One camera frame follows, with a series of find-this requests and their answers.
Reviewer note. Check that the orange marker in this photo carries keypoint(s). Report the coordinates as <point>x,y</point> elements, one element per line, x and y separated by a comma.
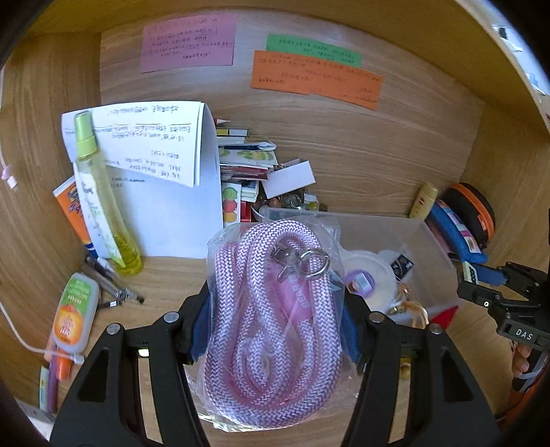
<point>63,365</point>

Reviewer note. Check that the blue pencil pouch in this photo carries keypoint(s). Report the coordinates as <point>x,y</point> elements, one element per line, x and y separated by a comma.
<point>459,234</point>

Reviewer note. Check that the small yellow bottle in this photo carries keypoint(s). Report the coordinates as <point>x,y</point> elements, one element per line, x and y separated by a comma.
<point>423,200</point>

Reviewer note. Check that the pink paper note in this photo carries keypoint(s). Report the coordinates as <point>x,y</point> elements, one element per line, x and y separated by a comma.
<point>189,41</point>

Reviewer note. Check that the pile of small trinkets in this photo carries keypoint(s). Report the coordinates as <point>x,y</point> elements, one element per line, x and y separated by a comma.
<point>296,202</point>

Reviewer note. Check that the small black card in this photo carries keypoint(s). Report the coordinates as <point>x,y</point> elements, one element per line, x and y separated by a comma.
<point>402,264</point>

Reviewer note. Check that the orange cream tube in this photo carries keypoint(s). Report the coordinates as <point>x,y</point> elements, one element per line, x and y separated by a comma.
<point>73,206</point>

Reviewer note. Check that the orange and black round case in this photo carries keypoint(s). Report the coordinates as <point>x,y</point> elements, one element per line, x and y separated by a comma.
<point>472,210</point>

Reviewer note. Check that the amber translucent clip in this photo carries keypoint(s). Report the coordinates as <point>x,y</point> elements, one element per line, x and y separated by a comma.
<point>412,311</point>

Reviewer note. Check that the green highlighter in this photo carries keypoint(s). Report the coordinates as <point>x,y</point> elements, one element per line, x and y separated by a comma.
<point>44,387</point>

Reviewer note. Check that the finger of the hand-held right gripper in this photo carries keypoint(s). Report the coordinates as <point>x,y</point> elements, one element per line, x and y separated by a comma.
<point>477,294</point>
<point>485,273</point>

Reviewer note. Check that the grey bottle with orange label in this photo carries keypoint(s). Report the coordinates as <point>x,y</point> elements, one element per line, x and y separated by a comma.
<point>73,309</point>

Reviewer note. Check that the round tub with cream lid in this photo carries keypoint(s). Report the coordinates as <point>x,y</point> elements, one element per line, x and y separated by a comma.
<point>369,279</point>

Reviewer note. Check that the pile of assorted cards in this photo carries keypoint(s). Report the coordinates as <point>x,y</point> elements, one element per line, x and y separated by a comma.
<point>245,161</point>

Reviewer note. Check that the green paper note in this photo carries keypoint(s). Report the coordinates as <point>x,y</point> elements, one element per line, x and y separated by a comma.
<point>313,47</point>

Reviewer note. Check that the fruit sticker sheet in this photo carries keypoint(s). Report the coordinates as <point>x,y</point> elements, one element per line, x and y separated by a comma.
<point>230,202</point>

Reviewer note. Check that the printed white paper sheet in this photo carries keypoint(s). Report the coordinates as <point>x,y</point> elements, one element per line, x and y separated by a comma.
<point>159,146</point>

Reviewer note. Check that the purple pen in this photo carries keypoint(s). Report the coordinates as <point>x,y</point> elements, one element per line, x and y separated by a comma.
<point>52,389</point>

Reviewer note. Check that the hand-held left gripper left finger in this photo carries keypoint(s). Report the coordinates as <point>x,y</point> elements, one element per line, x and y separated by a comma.
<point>198,333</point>

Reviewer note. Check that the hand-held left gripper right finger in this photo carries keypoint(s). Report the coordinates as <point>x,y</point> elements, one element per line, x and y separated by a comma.
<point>350,339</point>

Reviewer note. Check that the orange paper note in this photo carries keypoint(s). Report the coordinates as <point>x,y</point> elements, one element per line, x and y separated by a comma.
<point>318,79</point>

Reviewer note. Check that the blank white card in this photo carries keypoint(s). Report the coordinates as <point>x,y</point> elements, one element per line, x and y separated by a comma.
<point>288,178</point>

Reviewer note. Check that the clear plastic storage box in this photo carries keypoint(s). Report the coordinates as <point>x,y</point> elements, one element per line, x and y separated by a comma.
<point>386,232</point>

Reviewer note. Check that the yellow spray bottle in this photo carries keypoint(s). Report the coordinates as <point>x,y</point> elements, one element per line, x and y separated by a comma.
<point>103,206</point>

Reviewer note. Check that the large white paper sheet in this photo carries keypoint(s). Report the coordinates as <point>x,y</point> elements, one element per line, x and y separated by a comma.
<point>180,215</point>

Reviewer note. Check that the person's right hand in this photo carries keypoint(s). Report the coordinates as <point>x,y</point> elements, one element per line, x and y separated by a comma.
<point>520,363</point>

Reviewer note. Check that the black pens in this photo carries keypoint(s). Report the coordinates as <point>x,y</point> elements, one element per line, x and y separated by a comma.
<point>114,283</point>

